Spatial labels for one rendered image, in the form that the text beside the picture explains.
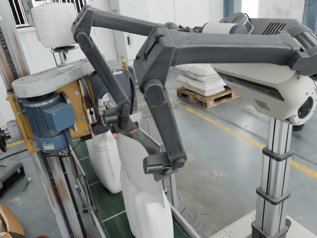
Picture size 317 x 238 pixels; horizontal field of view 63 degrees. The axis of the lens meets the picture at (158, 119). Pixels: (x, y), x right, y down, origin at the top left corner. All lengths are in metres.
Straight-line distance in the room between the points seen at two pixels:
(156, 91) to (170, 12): 5.73
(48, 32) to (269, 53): 0.82
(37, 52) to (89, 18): 3.10
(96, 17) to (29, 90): 0.39
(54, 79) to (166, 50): 0.73
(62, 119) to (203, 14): 5.91
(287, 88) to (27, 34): 3.56
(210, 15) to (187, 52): 6.40
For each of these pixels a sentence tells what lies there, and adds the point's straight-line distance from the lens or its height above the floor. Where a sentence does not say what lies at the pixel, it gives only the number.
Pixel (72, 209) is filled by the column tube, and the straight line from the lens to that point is 1.77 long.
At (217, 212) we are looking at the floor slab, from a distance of 2.34.
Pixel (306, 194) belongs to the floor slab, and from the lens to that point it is 2.65.
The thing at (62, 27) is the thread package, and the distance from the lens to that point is 1.13.
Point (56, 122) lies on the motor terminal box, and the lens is 1.12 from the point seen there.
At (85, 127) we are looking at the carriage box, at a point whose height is 1.07.
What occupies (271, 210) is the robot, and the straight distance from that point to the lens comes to 1.52.
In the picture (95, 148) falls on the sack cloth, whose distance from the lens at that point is 1.86.
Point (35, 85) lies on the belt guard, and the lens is 1.12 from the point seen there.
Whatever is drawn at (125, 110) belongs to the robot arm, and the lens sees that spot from 1.21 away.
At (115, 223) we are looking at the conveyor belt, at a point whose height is 0.38.
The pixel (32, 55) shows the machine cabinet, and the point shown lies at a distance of 4.08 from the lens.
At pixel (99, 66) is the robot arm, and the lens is 1.10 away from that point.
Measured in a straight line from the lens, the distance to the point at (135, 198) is 1.31.
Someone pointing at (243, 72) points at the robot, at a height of 1.39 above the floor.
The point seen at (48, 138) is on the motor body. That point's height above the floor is 1.17.
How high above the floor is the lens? 1.68
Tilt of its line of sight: 25 degrees down
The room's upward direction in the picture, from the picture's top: 7 degrees counter-clockwise
